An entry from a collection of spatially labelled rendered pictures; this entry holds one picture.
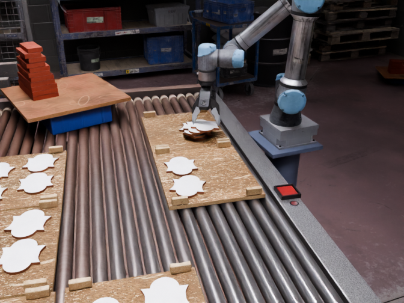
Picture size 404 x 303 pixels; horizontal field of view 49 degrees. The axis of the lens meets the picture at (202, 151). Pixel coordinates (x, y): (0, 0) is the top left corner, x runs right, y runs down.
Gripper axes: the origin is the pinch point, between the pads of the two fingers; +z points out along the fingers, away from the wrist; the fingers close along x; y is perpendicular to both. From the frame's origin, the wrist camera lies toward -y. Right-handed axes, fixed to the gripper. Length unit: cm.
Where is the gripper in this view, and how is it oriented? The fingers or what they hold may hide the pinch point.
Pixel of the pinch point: (205, 124)
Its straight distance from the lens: 197.4
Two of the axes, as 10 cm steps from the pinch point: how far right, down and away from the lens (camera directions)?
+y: 1.3, -4.5, 8.8
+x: -9.9, -0.6, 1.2
